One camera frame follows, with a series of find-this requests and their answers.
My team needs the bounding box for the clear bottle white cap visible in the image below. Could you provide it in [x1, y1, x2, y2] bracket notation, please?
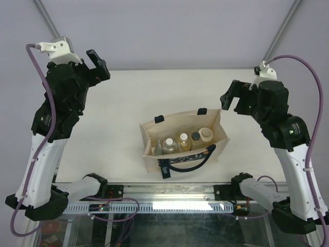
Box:
[162, 138, 178, 155]

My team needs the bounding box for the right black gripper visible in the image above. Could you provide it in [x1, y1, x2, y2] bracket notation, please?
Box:
[220, 79, 268, 126]

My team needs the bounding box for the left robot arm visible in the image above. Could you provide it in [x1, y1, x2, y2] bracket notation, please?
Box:
[5, 49, 111, 221]

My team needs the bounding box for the square bottle black cap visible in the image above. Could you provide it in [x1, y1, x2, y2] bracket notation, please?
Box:
[191, 131, 204, 150]

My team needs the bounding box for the left aluminium frame post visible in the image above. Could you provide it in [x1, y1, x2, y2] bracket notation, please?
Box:
[32, 0, 60, 39]

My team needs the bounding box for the cream round lid jar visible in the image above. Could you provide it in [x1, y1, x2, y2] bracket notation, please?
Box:
[198, 127, 213, 143]

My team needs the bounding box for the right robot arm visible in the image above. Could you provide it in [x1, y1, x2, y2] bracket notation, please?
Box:
[220, 80, 328, 235]

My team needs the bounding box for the purple cable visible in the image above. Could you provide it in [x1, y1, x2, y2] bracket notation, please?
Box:
[10, 43, 57, 237]
[258, 55, 324, 227]

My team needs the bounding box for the aluminium frame post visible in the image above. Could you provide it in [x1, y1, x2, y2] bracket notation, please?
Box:
[32, 0, 60, 39]
[263, 0, 304, 60]

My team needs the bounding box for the silver cosmetic tube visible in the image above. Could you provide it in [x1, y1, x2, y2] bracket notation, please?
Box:
[153, 140, 163, 156]

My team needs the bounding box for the right aluminium frame post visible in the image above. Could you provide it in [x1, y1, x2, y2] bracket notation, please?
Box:
[263, 0, 304, 60]

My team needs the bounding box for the grey slotted cable duct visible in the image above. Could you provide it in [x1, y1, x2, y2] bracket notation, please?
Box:
[64, 201, 233, 215]

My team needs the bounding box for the yellow liquid bottle white cap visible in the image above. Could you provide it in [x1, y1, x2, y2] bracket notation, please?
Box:
[176, 133, 191, 153]

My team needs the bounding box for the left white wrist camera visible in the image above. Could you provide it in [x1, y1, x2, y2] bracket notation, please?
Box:
[37, 37, 83, 65]

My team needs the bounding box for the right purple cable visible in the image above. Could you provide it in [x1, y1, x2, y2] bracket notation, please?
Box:
[258, 55, 324, 227]

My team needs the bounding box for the cream canvas tote bag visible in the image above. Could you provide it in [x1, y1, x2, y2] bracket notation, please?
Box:
[140, 108, 229, 179]

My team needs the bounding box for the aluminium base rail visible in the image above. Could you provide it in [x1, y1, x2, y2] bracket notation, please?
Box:
[105, 182, 232, 203]

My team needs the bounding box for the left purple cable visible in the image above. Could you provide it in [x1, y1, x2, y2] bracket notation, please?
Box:
[10, 43, 57, 237]

